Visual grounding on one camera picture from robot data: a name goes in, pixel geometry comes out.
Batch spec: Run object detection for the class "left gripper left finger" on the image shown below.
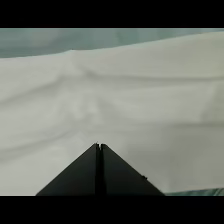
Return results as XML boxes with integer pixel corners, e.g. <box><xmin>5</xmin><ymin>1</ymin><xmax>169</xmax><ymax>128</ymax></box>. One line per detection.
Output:
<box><xmin>35</xmin><ymin>142</ymin><xmax>100</xmax><ymax>197</ymax></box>

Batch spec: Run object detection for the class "white shirt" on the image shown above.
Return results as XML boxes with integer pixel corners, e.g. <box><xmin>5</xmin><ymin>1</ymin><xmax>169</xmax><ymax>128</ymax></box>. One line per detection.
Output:
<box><xmin>0</xmin><ymin>31</ymin><xmax>224</xmax><ymax>197</ymax></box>

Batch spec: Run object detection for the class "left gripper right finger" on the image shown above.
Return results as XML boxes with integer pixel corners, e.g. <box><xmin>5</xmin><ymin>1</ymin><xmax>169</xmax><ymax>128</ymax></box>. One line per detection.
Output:
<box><xmin>99</xmin><ymin>143</ymin><xmax>165</xmax><ymax>197</ymax></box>

